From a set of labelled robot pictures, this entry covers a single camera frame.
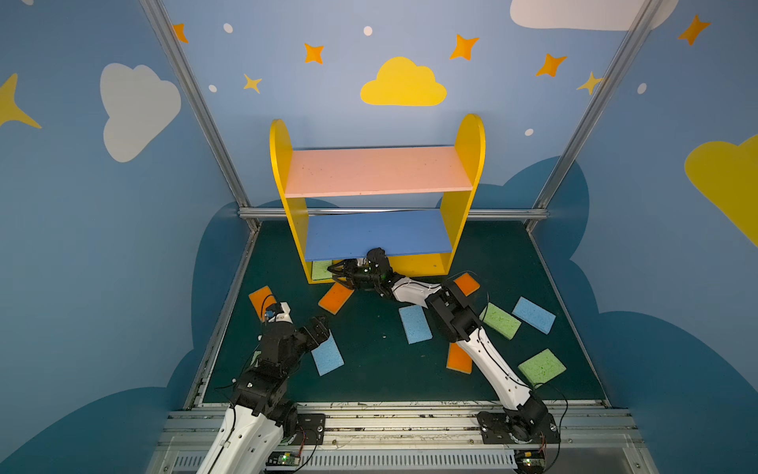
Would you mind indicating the aluminium frame post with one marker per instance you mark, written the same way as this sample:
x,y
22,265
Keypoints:
x,y
159,20
640,28

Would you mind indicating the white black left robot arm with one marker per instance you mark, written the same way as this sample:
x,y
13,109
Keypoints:
x,y
259,416

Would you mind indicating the orange sponge far left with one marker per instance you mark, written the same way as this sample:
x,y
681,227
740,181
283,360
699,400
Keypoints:
x,y
261,300

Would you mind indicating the orange sponge front centre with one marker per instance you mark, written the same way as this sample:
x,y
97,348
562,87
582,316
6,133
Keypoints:
x,y
458,360

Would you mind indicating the left green circuit board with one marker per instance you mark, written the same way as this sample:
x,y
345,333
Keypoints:
x,y
284,459

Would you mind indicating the aluminium frame post left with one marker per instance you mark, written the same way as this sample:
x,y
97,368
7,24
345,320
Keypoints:
x,y
159,20

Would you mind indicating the orange sponge near right shelf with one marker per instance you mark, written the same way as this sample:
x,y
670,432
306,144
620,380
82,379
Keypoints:
x,y
467,284

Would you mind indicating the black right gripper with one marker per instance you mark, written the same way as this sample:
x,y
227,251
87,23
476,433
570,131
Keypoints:
x,y
355,275

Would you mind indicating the blue sponge left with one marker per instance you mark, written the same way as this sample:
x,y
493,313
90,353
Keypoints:
x,y
327,357

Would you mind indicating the yellow wooden shelf unit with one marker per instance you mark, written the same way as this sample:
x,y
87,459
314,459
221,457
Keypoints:
x,y
419,242

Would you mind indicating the blue sponge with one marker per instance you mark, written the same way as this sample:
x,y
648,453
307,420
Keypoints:
x,y
327,357
539,318
415,324

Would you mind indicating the right green circuit board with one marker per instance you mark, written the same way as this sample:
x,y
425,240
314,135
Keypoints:
x,y
529,462

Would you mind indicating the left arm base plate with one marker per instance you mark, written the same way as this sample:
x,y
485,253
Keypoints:
x,y
308,429

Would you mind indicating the aluminium frame post right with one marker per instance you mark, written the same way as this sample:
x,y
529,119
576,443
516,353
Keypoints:
x,y
640,28

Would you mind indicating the green circuit board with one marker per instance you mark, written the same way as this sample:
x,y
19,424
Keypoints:
x,y
529,462
284,459

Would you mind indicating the blue sponge far right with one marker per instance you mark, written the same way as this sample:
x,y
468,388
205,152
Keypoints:
x,y
539,318

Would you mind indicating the orange sponge left of centre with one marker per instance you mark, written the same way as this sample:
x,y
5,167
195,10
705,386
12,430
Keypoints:
x,y
335,298

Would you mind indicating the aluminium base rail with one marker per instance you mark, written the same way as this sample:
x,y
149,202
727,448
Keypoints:
x,y
444,437

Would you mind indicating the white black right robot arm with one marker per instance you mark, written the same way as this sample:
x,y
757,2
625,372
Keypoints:
x,y
451,304

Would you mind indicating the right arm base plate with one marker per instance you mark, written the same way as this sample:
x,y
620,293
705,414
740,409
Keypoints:
x,y
508,427

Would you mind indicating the blue sponge centre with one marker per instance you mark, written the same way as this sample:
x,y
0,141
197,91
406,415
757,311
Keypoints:
x,y
415,324

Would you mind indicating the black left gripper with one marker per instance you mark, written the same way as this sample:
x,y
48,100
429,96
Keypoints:
x,y
317,331

